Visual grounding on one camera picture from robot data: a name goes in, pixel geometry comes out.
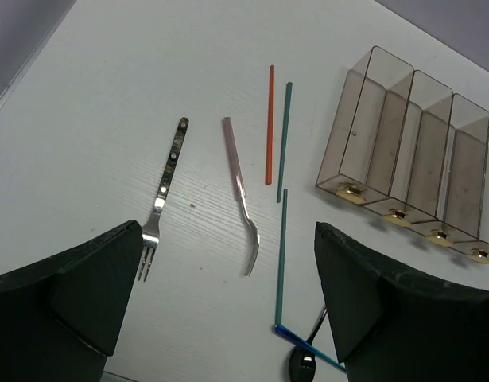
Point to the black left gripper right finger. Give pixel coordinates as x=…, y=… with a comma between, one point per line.
x=392, y=322

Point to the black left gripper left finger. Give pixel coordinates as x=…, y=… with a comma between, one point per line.
x=60, y=317

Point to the black spoon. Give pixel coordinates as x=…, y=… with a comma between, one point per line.
x=302, y=363

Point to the iridescent rainbow spoon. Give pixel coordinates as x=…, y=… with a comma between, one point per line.
x=288, y=335

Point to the fork with dark patterned handle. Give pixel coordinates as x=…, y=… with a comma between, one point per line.
x=151, y=229

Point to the green chopstick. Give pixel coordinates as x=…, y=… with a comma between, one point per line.
x=281, y=261
x=284, y=136

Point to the orange chopstick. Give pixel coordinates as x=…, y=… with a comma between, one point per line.
x=270, y=128

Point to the clear four-compartment utensil organizer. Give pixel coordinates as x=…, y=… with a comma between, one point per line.
x=407, y=147

